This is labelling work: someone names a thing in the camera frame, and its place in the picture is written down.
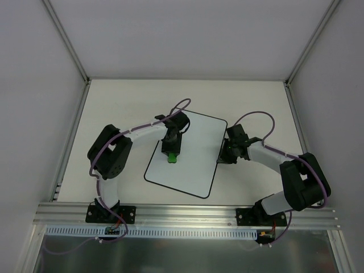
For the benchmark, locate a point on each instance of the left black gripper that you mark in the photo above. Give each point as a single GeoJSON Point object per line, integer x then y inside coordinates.
{"type": "Point", "coordinates": [171, 149]}

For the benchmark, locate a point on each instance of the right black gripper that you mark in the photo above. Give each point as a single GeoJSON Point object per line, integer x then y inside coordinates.
{"type": "Point", "coordinates": [225, 154]}

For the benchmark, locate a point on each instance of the green whiteboard eraser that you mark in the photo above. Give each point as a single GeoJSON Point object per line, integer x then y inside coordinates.
{"type": "Point", "coordinates": [172, 158]}

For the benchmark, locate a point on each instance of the white whiteboard black frame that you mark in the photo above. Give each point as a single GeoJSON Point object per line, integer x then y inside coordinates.
{"type": "Point", "coordinates": [196, 165]}

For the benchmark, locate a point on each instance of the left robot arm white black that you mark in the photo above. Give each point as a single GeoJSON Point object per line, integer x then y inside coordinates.
{"type": "Point", "coordinates": [109, 153]}

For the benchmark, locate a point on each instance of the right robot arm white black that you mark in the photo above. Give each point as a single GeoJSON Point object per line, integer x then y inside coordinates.
{"type": "Point", "coordinates": [304, 183]}

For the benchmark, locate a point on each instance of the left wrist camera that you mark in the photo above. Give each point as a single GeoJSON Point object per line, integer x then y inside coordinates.
{"type": "Point", "coordinates": [159, 117]}

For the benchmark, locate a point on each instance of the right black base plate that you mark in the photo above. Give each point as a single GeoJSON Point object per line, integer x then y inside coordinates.
{"type": "Point", "coordinates": [251, 217]}

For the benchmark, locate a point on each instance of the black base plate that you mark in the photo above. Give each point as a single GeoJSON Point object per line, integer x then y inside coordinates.
{"type": "Point", "coordinates": [251, 217]}
{"type": "Point", "coordinates": [97, 214]}

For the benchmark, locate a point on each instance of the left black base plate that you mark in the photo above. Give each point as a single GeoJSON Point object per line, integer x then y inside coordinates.
{"type": "Point", "coordinates": [97, 214]}

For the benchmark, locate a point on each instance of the left aluminium frame post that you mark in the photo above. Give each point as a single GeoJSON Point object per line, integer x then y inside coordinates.
{"type": "Point", "coordinates": [65, 39]}

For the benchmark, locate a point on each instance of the aluminium frame post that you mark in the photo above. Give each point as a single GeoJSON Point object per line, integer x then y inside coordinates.
{"type": "Point", "coordinates": [319, 29]}
{"type": "Point", "coordinates": [65, 39]}

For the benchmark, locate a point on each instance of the aluminium front rail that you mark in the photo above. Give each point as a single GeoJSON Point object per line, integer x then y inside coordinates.
{"type": "Point", "coordinates": [182, 216]}

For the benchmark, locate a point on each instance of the white slotted cable duct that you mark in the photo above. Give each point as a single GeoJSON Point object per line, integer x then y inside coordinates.
{"type": "Point", "coordinates": [152, 232]}

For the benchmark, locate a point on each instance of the right aluminium frame post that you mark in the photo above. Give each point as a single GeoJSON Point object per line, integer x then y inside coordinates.
{"type": "Point", "coordinates": [319, 29]}

